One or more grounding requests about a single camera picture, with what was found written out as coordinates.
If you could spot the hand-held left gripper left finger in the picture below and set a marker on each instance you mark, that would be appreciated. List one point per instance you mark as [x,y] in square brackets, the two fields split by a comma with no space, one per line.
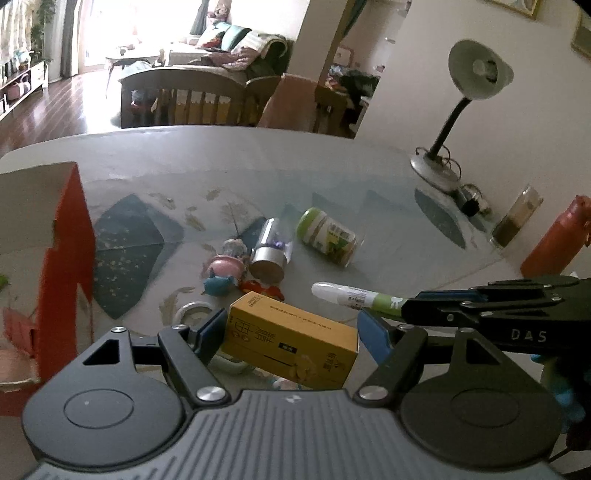
[213,334]

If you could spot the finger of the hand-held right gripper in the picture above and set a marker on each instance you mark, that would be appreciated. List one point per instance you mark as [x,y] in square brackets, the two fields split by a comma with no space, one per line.
[438,307]
[531,285]

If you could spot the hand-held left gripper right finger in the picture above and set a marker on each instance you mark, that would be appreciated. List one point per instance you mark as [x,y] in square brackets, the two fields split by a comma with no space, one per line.
[371,334]

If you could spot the white green marker pen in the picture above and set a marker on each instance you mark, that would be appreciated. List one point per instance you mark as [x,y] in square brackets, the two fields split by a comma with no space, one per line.
[346,295]

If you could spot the small yellow carton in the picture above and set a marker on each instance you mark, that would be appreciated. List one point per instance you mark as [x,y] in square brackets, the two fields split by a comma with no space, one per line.
[286,337]

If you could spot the white bottle green lid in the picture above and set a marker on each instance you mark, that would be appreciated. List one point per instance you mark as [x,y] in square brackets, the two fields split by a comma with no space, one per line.
[328,235]

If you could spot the orange cardboard box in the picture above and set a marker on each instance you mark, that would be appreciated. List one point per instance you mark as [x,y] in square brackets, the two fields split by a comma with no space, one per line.
[69,277]

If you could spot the person's right hand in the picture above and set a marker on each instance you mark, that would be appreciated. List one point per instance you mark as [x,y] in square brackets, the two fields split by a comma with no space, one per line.
[556,392]

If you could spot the mint alarm clock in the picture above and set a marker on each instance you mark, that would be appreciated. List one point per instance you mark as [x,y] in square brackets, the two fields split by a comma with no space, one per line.
[194,307]

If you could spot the orange water bottle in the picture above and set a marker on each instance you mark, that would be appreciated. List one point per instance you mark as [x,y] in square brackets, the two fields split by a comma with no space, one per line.
[554,249]

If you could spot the blue whale toy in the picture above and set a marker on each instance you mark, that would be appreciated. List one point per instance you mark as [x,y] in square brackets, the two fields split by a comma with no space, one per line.
[219,285]

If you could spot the glass jar dark contents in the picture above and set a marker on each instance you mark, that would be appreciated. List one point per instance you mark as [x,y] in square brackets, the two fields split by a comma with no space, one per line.
[510,228]

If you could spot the small red toy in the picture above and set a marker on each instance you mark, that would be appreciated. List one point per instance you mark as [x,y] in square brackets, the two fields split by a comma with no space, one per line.
[263,290]

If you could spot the pink pig figurine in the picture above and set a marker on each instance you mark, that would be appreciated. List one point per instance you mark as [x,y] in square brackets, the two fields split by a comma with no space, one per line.
[226,265]

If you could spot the silver cylinder jar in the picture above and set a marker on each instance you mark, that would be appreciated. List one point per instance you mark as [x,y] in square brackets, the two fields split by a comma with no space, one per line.
[272,254]

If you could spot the black power plug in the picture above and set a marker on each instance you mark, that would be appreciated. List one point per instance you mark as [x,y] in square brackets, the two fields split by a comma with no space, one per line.
[472,203]

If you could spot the clear printed table mat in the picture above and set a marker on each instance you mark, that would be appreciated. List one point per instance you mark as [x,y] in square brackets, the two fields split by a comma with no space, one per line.
[138,230]

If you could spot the wooden chair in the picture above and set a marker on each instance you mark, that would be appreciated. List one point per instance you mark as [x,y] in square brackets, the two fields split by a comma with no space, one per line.
[332,99]

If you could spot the white desk lamp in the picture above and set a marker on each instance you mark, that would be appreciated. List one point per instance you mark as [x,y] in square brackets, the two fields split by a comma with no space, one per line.
[459,60]

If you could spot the pink cloth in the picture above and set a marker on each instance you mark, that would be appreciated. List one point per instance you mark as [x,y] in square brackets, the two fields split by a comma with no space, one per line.
[291,101]

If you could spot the gold framed figure picture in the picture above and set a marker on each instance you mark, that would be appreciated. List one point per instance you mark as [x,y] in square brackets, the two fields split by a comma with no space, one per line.
[584,37]

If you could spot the wooden chair slatted back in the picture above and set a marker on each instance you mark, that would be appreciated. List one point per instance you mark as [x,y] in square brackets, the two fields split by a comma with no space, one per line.
[184,76]

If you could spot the gold framed plate picture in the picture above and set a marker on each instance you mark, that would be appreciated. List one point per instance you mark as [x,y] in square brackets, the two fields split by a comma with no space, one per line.
[517,7]

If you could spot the oval coffee table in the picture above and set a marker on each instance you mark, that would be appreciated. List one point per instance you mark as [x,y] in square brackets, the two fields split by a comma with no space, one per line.
[134,55]

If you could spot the white knitted blanket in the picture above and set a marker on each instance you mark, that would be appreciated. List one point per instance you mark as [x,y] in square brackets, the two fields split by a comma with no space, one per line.
[265,44]

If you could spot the beige sofa teal cushions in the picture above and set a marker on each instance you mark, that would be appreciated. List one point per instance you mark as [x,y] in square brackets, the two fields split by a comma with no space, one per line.
[235,34]

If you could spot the wooden TV cabinet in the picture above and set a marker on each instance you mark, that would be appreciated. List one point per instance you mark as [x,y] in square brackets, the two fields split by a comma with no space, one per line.
[23,85]

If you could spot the grey curtain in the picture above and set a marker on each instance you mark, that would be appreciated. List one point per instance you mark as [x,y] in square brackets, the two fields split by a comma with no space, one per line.
[199,16]
[71,37]

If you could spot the tall potted plant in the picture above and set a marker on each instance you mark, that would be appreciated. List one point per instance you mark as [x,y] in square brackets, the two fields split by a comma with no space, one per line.
[44,27]

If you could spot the floral cloth cover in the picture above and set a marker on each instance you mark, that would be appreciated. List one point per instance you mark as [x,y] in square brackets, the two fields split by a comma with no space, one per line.
[14,27]

